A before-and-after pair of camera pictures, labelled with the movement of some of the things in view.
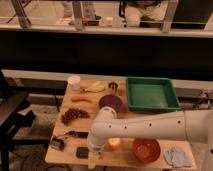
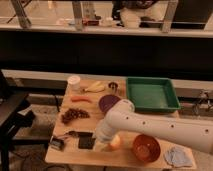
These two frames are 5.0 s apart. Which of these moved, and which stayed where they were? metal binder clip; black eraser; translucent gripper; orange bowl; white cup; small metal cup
Moved: translucent gripper; black eraser
Stayed: white cup; metal binder clip; small metal cup; orange bowl
